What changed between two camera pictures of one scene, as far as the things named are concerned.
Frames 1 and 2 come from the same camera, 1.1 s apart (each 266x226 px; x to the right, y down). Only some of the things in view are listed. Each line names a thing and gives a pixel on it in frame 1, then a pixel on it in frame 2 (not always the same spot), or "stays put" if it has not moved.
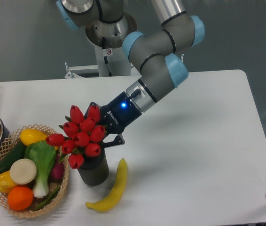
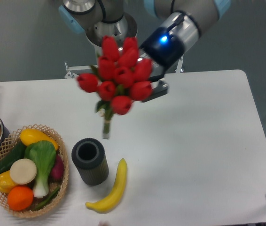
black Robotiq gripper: x=115 y=115 -> x=162 y=49
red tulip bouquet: x=81 y=134 -> x=120 y=78
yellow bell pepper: x=4 y=182 stays put
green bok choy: x=44 y=155 stays put
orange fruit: x=19 y=198 stays put
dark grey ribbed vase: x=95 y=170 stays put
